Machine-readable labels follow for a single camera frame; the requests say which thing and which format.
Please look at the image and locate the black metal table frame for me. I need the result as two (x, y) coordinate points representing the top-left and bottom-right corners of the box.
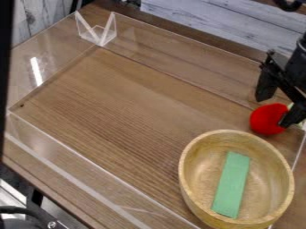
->
(0, 162), (82, 229)

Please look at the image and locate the wooden bowl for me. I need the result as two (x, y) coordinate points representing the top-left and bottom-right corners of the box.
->
(178, 130), (294, 229)

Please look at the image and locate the clear acrylic corner bracket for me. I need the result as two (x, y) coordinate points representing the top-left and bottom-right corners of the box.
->
(74, 12), (118, 47)

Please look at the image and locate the black cable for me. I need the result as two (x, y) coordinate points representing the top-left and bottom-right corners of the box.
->
(0, 205), (34, 218)

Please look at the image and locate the clear acrylic tray enclosure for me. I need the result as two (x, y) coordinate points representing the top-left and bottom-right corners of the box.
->
(4, 6), (306, 229)

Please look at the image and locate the green rectangular block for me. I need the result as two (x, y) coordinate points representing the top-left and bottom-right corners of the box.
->
(210, 151), (250, 218)

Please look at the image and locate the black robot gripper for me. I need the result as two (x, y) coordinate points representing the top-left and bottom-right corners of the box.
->
(256, 38), (306, 128)

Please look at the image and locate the red plush strawberry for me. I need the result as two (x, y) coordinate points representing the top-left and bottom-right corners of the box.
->
(249, 103), (293, 135)

